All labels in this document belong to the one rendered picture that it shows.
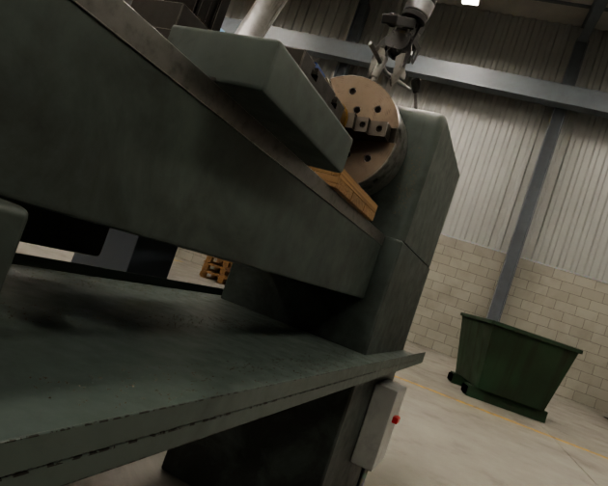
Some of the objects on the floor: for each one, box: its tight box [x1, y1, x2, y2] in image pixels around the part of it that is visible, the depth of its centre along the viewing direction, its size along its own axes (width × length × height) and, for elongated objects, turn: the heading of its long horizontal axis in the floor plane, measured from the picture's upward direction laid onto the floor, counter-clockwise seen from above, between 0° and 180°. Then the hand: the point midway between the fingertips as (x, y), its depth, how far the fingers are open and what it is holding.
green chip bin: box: [447, 312, 583, 423], centre depth 584 cm, size 134×94×85 cm
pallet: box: [199, 256, 233, 284], centre depth 956 cm, size 125×86×44 cm
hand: (380, 77), depth 141 cm, fingers open, 6 cm apart
